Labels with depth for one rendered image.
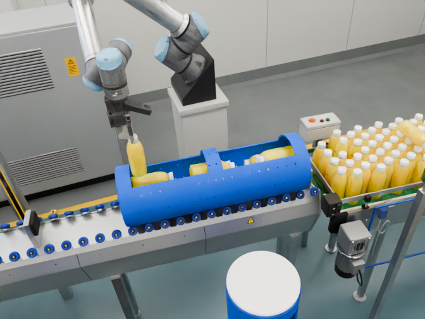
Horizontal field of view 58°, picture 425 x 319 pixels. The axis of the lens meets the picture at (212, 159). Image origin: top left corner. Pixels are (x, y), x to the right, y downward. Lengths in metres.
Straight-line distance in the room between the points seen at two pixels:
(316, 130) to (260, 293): 1.04
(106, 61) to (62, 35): 1.57
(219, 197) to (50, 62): 1.76
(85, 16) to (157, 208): 0.88
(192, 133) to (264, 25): 2.56
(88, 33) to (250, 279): 1.19
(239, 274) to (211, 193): 0.38
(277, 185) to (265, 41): 3.24
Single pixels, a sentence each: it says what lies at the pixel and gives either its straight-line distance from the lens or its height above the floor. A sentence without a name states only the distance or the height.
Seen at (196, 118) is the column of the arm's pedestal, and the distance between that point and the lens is 2.39.
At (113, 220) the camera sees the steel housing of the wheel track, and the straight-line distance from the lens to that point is 1.96.
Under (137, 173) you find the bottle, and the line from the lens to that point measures 1.68.
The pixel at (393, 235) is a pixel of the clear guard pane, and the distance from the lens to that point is 2.24.
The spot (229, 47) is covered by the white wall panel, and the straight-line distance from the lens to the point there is 4.67.
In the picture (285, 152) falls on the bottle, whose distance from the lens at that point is 1.84.
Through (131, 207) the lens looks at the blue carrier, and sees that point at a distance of 1.69.
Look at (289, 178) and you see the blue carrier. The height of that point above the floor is 1.12.
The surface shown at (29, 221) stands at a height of 1.08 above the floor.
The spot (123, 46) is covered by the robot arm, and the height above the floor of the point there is 1.76.
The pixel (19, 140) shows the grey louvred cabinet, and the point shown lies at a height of 0.64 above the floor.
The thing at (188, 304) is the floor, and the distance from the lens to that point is 2.69.
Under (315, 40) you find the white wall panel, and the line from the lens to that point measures 5.18.
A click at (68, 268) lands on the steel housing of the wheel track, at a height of 0.84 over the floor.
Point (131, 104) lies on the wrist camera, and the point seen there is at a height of 1.57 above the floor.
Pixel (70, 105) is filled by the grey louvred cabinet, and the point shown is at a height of 0.85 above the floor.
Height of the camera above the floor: 2.31
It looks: 39 degrees down
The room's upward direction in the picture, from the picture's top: 4 degrees counter-clockwise
